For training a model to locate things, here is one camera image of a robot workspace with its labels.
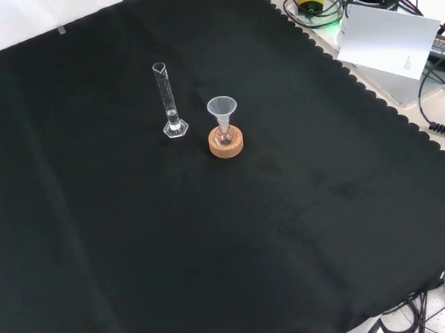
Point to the clear glass graduated cylinder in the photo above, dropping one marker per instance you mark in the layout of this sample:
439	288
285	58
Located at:
175	128

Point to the small round-bottom glass flask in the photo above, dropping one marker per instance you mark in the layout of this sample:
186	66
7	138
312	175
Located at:
225	137

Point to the clear plastic funnel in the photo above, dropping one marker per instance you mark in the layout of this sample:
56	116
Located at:
222	108

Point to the black bench cloth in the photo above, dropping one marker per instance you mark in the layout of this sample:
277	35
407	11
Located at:
135	239

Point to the grey tape strip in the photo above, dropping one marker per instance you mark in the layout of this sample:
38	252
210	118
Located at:
62	30

